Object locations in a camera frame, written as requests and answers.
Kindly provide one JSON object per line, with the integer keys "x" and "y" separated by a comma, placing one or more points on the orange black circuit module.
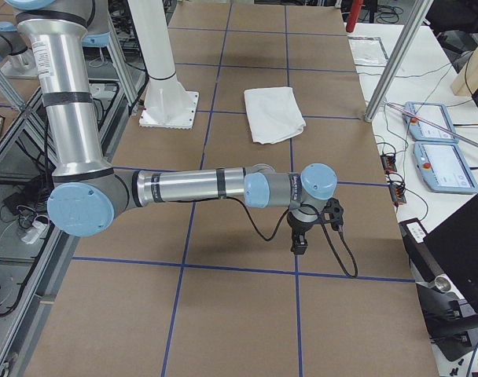
{"x": 388, "y": 162}

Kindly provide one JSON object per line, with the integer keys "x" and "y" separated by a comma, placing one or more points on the lower blue teach pendant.
{"x": 443, "y": 168}

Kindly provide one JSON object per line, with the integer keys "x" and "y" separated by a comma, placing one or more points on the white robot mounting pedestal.
{"x": 167, "y": 104}

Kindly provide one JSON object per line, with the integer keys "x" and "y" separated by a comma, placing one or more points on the red fire extinguisher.
{"x": 353, "y": 16}

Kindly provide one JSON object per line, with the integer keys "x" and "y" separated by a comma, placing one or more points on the aluminium frame post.
{"x": 406, "y": 37}

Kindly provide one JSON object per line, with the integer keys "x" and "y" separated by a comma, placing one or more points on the wooden beam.
{"x": 466, "y": 82}

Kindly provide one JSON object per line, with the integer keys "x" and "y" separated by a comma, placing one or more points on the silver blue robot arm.
{"x": 89, "y": 193}

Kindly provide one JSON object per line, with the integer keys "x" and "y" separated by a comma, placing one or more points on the black laptop computer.
{"x": 454, "y": 246}

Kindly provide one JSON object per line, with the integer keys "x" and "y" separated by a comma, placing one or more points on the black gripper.
{"x": 300, "y": 226}

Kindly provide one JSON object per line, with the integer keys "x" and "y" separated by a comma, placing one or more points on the white long-sleeve printed shirt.
{"x": 273, "y": 114}

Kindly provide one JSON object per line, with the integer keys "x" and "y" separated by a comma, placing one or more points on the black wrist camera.
{"x": 335, "y": 212}

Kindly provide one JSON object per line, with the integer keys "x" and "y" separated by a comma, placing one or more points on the upper blue teach pendant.
{"x": 435, "y": 113}

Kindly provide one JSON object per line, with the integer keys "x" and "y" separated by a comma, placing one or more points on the white power strip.
{"x": 35, "y": 231}

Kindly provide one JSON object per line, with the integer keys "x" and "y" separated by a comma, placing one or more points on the blue teach pendant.
{"x": 435, "y": 113}
{"x": 443, "y": 168}

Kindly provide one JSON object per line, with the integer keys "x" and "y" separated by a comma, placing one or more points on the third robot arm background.
{"x": 16, "y": 58}

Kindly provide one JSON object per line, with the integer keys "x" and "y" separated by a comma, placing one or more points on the clear plastic garment bag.
{"x": 368, "y": 51}

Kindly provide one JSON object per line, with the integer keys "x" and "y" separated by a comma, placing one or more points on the aluminium profile frame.
{"x": 27, "y": 271}

